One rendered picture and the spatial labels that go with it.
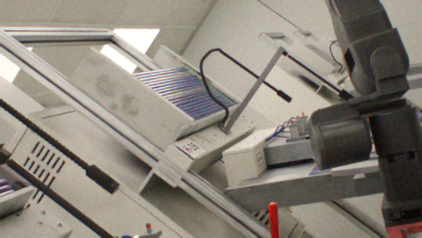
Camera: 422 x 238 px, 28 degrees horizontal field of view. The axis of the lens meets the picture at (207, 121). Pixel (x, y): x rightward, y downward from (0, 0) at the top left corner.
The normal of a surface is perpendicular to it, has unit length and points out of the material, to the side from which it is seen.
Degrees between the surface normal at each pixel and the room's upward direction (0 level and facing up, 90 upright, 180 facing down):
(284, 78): 90
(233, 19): 90
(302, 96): 90
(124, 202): 90
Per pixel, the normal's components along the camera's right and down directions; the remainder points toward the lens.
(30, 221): 0.55, -0.81
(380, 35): -0.01, -0.20
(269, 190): -0.25, 0.11
